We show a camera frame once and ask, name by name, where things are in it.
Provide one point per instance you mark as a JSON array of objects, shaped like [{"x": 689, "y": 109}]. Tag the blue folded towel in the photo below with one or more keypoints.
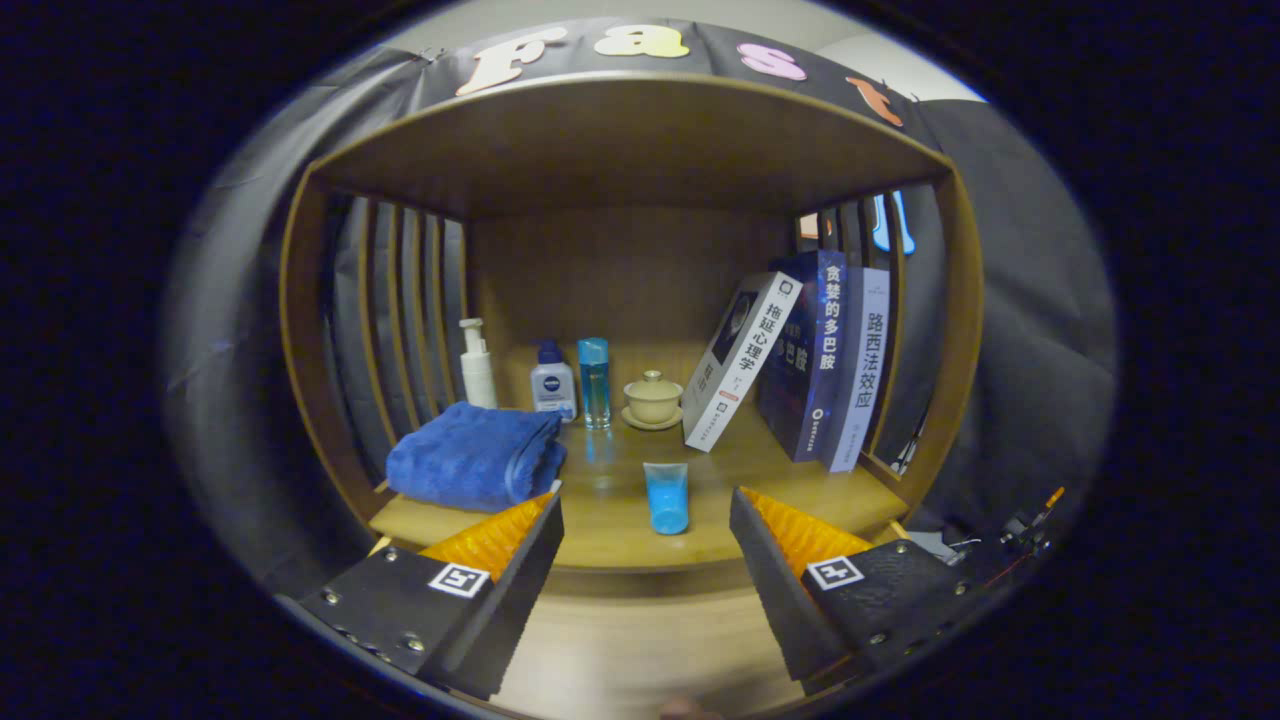
[{"x": 470, "y": 458}]

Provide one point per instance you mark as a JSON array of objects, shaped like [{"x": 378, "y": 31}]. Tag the pale purple book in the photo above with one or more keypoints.
[{"x": 865, "y": 370}]

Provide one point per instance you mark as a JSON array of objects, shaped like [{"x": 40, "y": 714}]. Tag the blue squeeze tube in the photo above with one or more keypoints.
[{"x": 667, "y": 500}]

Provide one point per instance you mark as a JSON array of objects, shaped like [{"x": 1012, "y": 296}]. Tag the white book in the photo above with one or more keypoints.
[{"x": 740, "y": 360}]

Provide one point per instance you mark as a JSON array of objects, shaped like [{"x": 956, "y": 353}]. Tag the white bottle with blue cap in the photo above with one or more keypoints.
[{"x": 553, "y": 388}]

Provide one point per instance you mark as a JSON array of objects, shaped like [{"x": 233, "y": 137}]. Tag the wooden cabinet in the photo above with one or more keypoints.
[{"x": 620, "y": 270}]

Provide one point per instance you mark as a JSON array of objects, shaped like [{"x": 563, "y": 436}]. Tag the beige lidded teacup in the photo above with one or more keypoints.
[{"x": 653, "y": 402}]

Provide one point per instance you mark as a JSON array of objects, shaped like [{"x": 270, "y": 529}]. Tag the wooden drawer with black knob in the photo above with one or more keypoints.
[{"x": 640, "y": 650}]

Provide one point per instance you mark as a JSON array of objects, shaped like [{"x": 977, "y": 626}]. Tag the dark blue book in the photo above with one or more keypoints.
[{"x": 815, "y": 360}]

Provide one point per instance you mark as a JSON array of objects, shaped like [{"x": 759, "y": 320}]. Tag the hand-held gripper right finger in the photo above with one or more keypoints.
[{"x": 785, "y": 600}]

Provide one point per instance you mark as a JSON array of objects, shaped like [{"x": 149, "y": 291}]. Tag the orange and black clamp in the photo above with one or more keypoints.
[{"x": 1050, "y": 498}]

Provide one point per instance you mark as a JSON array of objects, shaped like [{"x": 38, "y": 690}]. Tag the white pump bottle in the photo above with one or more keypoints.
[{"x": 478, "y": 375}]

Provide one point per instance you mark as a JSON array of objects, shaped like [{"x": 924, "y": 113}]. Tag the clear blue bottle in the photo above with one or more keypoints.
[{"x": 594, "y": 385}]

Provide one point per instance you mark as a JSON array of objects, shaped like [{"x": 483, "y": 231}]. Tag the black backdrop cloth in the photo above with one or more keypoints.
[{"x": 1040, "y": 350}]

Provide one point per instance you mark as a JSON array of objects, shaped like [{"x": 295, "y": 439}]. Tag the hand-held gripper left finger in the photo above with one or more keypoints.
[{"x": 505, "y": 600}]

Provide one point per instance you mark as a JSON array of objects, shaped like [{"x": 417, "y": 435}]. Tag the wooden countertop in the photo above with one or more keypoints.
[{"x": 620, "y": 520}]

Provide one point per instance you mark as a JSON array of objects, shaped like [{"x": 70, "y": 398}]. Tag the black tripod stand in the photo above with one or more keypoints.
[{"x": 908, "y": 458}]

